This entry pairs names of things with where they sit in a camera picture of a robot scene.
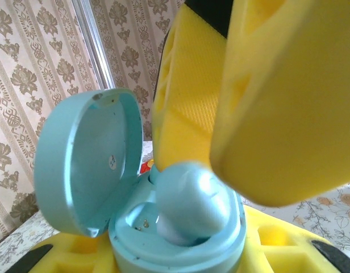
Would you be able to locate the red snack packet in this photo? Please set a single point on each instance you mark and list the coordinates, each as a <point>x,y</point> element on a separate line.
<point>146,167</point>

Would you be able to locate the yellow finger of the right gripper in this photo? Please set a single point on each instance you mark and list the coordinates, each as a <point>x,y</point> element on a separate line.
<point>189,85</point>
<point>291,99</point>

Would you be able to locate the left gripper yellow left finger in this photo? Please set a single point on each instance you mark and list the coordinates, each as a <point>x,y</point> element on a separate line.
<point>72,256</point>

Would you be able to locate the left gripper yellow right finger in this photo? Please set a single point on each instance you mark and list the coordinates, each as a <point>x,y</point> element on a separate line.
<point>277,247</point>

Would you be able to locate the light blue earbud case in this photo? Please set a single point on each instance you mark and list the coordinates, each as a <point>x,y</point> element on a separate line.
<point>78,170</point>

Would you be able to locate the aluminium frame post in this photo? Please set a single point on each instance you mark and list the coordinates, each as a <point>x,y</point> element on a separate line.
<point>95,42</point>

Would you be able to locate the small clear gem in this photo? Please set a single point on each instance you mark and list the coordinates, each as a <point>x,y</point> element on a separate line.
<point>192,199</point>

